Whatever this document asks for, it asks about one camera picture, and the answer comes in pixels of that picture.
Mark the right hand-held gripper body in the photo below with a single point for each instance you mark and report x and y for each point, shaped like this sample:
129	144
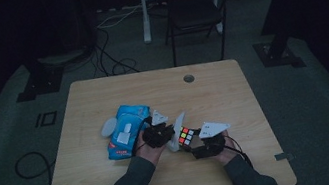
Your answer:
211	142

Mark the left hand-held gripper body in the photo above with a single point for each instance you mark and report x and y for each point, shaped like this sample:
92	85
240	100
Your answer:
156	134

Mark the white wet wipe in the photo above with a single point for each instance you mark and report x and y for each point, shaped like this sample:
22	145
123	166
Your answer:
176	127

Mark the multicoloured puzzle cube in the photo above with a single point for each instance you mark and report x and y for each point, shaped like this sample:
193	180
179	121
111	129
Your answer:
186	136

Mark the blue wet wipes pack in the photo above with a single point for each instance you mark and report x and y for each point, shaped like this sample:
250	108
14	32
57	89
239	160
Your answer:
127	132

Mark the person's right hand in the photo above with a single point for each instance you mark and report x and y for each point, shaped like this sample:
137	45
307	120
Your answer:
228	152

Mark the person's left hand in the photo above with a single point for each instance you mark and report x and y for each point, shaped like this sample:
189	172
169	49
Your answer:
149	154

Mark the grey tape piece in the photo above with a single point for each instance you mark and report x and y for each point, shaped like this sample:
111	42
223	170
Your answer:
284	156

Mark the black stand base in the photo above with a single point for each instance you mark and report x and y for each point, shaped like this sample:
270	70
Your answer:
41	82
277	53

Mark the black folding chair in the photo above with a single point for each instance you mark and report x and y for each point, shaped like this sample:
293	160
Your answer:
196	9

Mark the white desk frame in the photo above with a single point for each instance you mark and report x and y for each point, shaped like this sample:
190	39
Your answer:
145	8

